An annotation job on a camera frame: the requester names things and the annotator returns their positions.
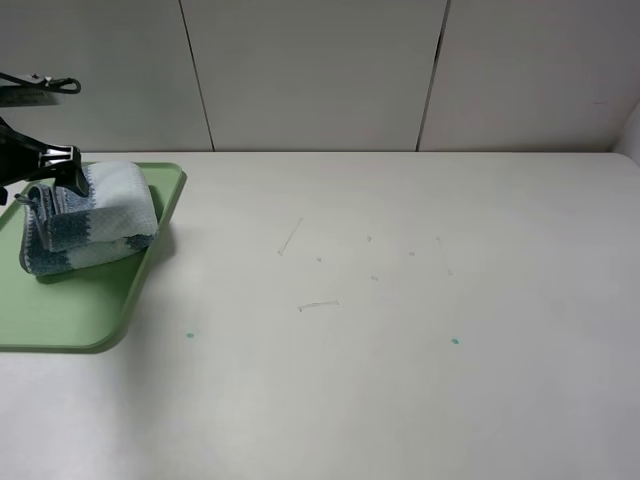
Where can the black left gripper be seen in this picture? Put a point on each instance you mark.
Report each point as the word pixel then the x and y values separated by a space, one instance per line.
pixel 21 159

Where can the blue white striped towel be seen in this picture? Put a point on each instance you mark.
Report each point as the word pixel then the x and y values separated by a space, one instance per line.
pixel 64 231

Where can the green plastic tray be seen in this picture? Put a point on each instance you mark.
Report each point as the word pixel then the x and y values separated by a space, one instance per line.
pixel 81 310

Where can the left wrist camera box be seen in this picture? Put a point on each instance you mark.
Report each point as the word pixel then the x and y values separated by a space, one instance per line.
pixel 18 96

